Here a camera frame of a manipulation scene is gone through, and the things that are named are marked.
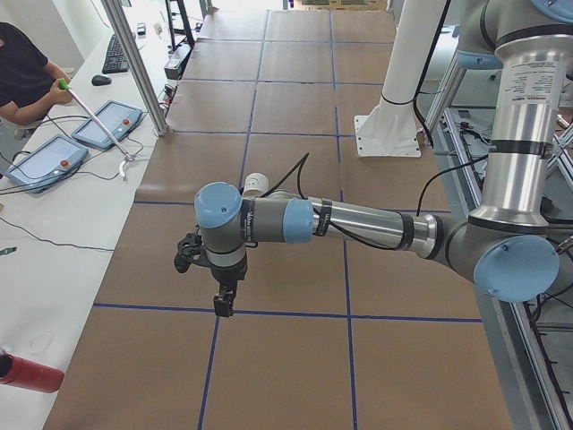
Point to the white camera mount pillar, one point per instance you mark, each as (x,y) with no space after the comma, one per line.
(390,129)

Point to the red bottle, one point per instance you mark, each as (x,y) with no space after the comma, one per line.
(22,373)

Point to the near teach pendant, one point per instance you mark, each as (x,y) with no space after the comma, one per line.
(52,162)

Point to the reacher grabber stick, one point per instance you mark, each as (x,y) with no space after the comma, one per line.
(128,157)

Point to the person in black shirt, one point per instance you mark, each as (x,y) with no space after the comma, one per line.
(29,80)

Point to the black computer mouse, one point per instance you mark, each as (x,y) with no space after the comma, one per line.
(100,80)

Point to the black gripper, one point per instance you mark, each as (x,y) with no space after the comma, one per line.
(228,274)

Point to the far teach pendant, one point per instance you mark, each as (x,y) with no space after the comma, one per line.
(119,119)

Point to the white smiley face mug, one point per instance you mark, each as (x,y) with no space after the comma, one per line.
(255,185)

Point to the aluminium frame post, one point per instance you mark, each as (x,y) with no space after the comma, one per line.
(121,28)

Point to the teach pendant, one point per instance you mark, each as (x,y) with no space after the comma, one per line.
(52,162)
(119,119)

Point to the black keyboard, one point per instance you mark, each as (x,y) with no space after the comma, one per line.
(115,61)

